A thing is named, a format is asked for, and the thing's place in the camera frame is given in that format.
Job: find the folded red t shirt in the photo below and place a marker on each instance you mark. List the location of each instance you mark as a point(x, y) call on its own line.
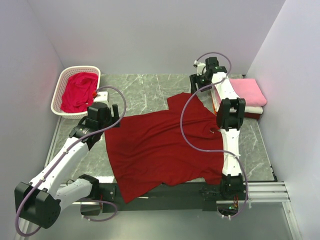
point(255, 116)

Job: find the crimson t shirt in basket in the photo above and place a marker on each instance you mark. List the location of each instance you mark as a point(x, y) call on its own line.
point(79, 92)

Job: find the dark red t shirt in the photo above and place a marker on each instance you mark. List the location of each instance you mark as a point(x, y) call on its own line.
point(169, 147)

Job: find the white plastic laundry basket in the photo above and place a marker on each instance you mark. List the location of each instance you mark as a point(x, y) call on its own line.
point(61, 86)

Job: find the folded white t shirt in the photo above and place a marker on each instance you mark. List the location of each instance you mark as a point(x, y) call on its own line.
point(254, 110)

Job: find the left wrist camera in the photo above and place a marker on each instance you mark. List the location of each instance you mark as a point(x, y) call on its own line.
point(102, 96)

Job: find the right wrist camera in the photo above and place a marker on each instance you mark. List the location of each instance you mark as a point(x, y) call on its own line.
point(200, 67)

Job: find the folded pink t shirt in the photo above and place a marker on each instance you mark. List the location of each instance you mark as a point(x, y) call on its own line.
point(248, 89)

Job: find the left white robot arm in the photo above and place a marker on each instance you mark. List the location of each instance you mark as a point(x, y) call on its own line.
point(41, 200)

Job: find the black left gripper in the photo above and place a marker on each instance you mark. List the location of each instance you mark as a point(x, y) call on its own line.
point(112, 120)

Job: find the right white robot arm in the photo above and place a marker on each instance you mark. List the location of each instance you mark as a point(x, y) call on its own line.
point(230, 113)

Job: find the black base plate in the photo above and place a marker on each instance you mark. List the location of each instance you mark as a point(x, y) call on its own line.
point(185, 196)

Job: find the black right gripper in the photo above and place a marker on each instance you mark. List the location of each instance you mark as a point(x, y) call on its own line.
point(194, 79)

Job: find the aluminium rail frame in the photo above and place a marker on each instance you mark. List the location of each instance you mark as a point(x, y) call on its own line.
point(267, 192)

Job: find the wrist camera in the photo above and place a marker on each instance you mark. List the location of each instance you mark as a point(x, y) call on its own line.
point(200, 67)
point(102, 96)

